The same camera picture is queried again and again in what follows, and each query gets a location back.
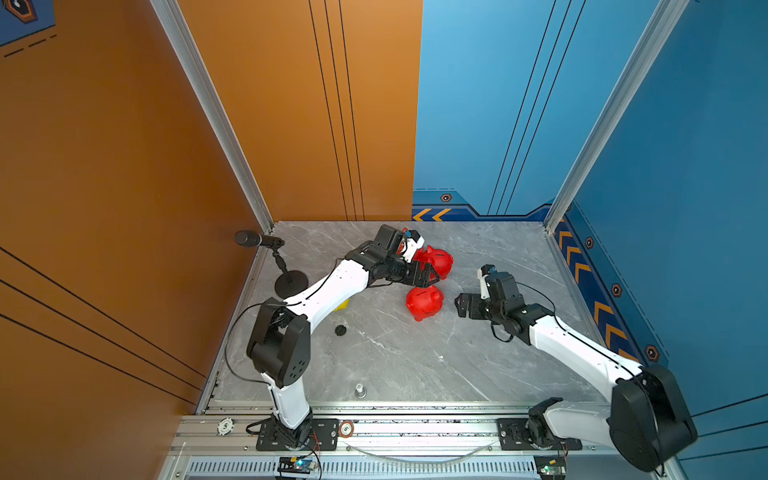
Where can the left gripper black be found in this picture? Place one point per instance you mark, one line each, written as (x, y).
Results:
(424, 279)

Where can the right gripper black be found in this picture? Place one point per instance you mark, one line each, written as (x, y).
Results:
(474, 300)

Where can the red piggy bank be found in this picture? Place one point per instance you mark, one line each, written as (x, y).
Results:
(423, 303)
(439, 259)

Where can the yellow piggy bank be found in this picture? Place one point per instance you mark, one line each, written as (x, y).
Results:
(342, 305)

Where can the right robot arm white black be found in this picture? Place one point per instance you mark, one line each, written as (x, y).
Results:
(643, 416)

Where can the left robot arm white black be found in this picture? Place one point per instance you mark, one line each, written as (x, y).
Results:
(280, 342)

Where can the black microphone on stand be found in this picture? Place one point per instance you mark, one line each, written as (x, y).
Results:
(289, 282)

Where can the right circuit board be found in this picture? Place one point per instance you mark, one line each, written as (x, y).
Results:
(550, 467)

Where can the circuit board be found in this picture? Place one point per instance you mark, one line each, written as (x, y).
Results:
(550, 467)
(295, 468)

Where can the left circuit board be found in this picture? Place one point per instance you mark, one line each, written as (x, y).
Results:
(295, 468)

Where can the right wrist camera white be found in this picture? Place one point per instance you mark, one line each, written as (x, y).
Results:
(482, 275)

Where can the silver metal post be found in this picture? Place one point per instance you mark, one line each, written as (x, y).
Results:
(360, 391)

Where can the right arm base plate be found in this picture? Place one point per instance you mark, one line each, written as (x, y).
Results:
(513, 435)

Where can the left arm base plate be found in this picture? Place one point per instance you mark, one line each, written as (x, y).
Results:
(313, 434)

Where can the left aluminium corner post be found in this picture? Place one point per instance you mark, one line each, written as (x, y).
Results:
(177, 31)

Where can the aluminium corner post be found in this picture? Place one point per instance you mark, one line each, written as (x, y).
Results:
(662, 22)
(177, 31)

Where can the right aluminium corner post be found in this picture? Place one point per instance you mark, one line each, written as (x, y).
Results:
(662, 22)

